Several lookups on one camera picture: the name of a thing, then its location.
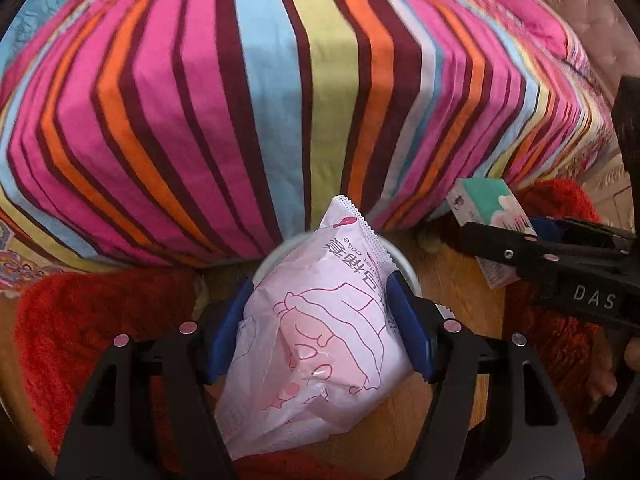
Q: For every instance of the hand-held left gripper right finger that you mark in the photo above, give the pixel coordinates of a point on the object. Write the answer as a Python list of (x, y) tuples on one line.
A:
[(415, 332)]

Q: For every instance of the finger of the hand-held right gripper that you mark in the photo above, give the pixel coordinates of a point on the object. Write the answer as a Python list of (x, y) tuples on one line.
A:
[(505, 247), (585, 235)]

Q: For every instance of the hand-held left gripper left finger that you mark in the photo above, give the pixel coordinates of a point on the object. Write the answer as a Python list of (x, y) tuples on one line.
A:
[(225, 332)]

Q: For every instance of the teal white tissue packet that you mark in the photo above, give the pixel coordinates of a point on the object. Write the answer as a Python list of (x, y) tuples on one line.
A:
[(485, 200)]

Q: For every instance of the white mesh wastebasket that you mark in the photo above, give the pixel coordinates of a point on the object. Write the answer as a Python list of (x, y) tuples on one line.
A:
[(404, 265)]

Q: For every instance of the white pink printed packet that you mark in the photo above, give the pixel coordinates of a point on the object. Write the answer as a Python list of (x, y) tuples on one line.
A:
[(320, 340)]

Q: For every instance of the person's right hand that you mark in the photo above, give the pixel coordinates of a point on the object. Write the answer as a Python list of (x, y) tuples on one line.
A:
[(604, 377)]

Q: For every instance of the round wooden stool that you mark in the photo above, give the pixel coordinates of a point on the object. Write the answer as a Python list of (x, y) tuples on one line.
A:
[(460, 280)]

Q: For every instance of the red fluffy cloth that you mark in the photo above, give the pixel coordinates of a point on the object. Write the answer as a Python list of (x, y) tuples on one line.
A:
[(75, 330)]

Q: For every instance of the patterned bed sheet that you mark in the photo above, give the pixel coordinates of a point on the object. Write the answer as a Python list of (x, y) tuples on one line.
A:
[(30, 265)]

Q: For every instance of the beige quilted headboard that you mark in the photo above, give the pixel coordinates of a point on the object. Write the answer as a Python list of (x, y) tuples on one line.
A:
[(590, 25)]

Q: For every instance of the striped colourful bed cover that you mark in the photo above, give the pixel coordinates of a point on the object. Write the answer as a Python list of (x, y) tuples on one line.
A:
[(200, 110)]

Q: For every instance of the light blue crumpled cloth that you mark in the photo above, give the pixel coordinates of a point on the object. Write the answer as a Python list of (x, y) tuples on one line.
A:
[(35, 25)]

